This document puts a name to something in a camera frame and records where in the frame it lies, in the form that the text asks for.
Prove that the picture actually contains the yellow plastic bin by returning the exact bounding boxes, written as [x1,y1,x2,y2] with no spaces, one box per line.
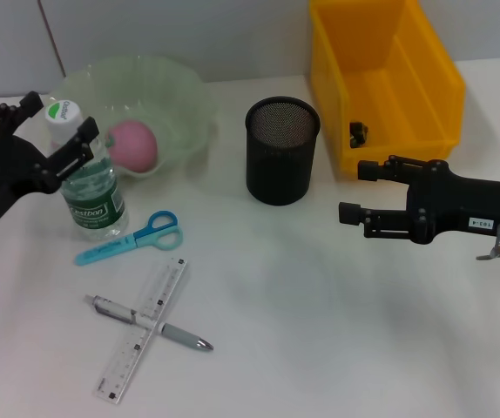
[308,0,467,178]

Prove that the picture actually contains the black mesh pen cup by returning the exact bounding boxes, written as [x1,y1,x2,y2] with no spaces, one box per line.
[244,96,321,206]

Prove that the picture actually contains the blue scissors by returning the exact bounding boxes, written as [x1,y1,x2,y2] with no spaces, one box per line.
[74,210,185,266]

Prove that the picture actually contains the pale green glass fruit bowl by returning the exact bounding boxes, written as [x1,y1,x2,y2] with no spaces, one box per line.
[47,54,216,179]

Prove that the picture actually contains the clear plastic ruler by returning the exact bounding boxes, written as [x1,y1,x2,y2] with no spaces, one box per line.
[92,256,190,393]

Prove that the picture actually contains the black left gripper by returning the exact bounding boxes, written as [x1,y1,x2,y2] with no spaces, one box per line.
[0,91,101,249]

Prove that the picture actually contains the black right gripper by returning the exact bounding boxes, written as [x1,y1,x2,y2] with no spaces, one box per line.
[338,154,500,245]

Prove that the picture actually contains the clear green-label water bottle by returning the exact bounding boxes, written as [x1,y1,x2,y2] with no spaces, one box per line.
[44,98,130,240]

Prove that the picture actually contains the white grey ballpoint pen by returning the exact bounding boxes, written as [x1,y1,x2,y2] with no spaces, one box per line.
[84,294,214,353]

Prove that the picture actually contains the green plastic wrapper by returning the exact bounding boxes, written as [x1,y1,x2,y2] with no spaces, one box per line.
[348,121,369,149]

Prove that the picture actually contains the pink toy peach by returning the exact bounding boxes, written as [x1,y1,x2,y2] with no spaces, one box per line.
[105,120,159,172]

